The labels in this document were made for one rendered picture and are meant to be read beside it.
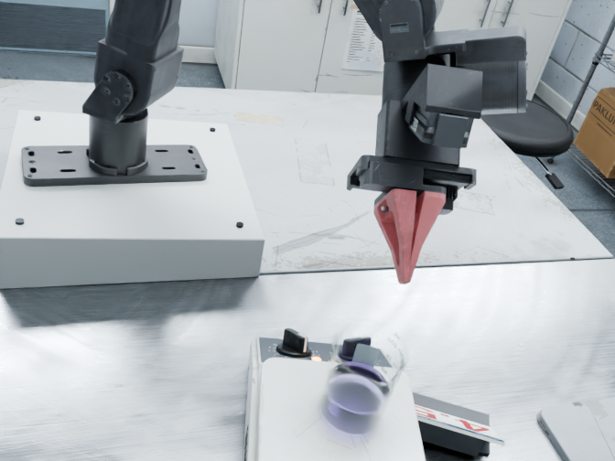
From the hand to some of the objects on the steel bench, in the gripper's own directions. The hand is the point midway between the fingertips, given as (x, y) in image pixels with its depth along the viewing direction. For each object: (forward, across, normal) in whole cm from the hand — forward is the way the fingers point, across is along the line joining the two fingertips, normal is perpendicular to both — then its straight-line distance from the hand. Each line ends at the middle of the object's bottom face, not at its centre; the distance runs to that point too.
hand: (404, 273), depth 54 cm
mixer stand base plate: (+20, -29, 0) cm, 35 cm away
